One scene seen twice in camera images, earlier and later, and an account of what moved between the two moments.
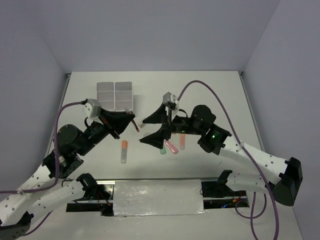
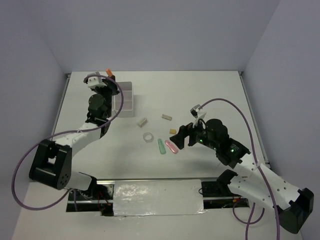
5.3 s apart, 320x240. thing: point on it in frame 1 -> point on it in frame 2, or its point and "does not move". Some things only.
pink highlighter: x=171 y=147 does not move
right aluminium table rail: x=252 y=112 does not move
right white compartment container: x=120 y=95 does not move
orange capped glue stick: x=124 y=151 -> x=109 y=72
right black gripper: x=156 y=139 -> x=184 y=131
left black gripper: x=118 y=120 -> x=111 y=87
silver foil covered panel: x=157 y=198 does not move
